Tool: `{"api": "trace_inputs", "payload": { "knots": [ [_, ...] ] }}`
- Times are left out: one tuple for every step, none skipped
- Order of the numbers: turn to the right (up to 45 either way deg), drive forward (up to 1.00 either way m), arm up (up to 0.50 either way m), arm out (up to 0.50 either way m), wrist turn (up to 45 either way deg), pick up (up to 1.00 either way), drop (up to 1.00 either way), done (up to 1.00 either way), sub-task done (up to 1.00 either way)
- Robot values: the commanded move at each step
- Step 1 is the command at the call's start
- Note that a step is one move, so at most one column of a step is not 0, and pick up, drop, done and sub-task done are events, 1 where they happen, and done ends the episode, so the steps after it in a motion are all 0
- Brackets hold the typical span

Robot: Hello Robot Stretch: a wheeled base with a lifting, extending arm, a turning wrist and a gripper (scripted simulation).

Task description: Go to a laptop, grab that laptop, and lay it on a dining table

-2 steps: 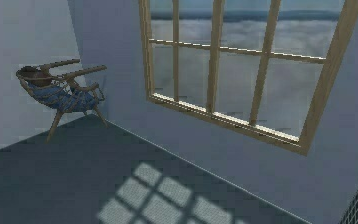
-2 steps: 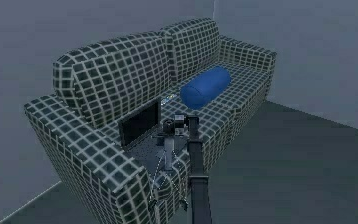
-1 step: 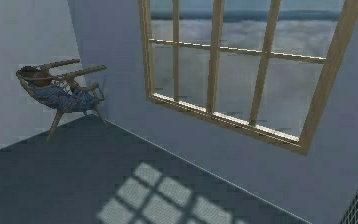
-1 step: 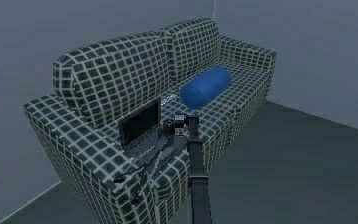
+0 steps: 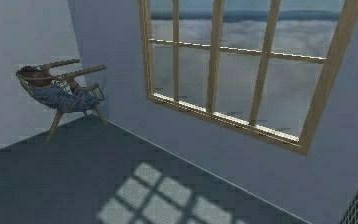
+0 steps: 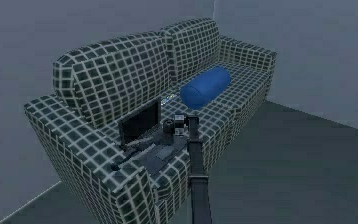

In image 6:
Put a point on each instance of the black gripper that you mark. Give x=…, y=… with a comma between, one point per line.
x=168, y=127

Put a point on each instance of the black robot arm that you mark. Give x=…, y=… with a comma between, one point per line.
x=197, y=166

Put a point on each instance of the black laptop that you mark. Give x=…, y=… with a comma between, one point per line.
x=138, y=121

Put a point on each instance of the small colourful remote control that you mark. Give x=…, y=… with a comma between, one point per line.
x=168, y=98

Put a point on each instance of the dark green checked sofa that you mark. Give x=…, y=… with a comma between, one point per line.
x=113, y=73

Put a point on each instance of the blue bolster pillow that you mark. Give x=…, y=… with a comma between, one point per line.
x=205, y=87

